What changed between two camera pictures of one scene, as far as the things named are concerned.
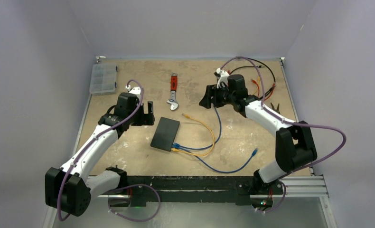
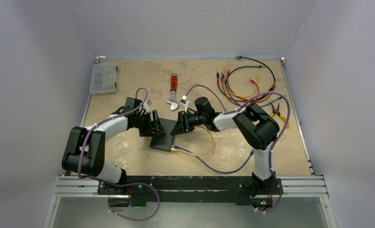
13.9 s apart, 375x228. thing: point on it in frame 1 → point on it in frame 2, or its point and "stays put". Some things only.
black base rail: x=198 y=189 stays put
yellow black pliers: x=273 y=108 stays put
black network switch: x=165 y=134 stays put
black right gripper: x=212 y=90 → x=183 y=125
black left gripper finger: x=148 y=119 → x=160 y=132
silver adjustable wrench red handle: x=173 y=86 stays put
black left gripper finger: x=150 y=107 → x=157 y=123
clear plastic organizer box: x=103 y=79 stays put
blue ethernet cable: x=177 y=146 stays put
